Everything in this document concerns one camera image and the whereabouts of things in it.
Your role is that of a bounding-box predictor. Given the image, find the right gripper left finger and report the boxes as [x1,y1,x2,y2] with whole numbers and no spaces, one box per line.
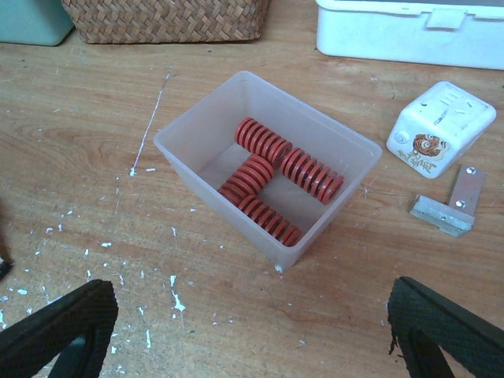
[1,280,118,377]

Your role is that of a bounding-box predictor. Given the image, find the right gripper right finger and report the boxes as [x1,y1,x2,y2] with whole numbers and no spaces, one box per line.
[387,276,503,377]

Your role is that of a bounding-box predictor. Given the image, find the red spring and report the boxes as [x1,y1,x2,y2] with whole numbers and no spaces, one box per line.
[217,154,274,206]
[234,117,292,169]
[238,195,302,247]
[280,147,344,205]

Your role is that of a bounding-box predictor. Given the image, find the red spring front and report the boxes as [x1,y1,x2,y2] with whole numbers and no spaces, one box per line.
[238,195,302,247]

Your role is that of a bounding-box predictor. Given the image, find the translucent plastic spring box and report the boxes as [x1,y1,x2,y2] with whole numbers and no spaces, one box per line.
[154,71,382,269]

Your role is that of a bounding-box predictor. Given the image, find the white cube power adapter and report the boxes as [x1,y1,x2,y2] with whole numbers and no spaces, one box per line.
[386,81,497,179]

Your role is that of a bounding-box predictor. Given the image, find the white plastic storage case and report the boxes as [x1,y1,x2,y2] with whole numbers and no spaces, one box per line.
[316,1,503,70]

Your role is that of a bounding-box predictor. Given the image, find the woven wicker basket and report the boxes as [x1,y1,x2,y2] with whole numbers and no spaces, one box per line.
[61,0,270,44]

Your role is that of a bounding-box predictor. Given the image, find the grey green plastic toolbox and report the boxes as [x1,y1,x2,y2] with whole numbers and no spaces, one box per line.
[0,0,74,46]

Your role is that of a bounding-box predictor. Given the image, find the metal T bracket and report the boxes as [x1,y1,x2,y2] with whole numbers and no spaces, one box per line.
[409,165,485,237]

